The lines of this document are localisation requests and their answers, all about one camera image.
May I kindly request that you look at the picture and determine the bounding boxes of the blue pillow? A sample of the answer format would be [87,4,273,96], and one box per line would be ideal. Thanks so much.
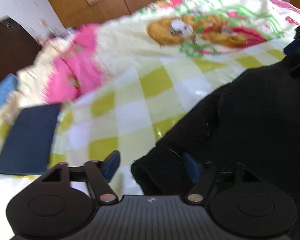
[0,74,18,114]

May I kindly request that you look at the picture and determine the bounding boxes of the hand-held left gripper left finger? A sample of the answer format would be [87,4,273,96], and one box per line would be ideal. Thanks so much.
[41,150,121,204]

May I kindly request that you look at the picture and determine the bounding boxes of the dark blue folded cloth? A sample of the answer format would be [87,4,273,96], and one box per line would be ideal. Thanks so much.
[0,103,62,176]

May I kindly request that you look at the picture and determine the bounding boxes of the black pants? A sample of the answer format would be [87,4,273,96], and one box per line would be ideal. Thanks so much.
[131,55,300,240]

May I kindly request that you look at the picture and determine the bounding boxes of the dark brown headboard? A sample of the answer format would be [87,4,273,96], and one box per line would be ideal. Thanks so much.
[0,16,43,92]

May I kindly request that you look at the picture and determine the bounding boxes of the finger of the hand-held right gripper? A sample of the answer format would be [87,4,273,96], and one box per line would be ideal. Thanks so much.
[283,39,300,56]

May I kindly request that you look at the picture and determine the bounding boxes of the pink and cream pillow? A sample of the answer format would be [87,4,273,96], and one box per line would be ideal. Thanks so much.
[16,24,108,105]

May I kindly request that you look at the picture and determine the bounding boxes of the checkered printed bed blanket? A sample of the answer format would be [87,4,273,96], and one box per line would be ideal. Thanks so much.
[0,0,300,220]

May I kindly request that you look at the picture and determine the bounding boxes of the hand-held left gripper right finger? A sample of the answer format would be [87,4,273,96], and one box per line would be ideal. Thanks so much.
[182,152,262,204]

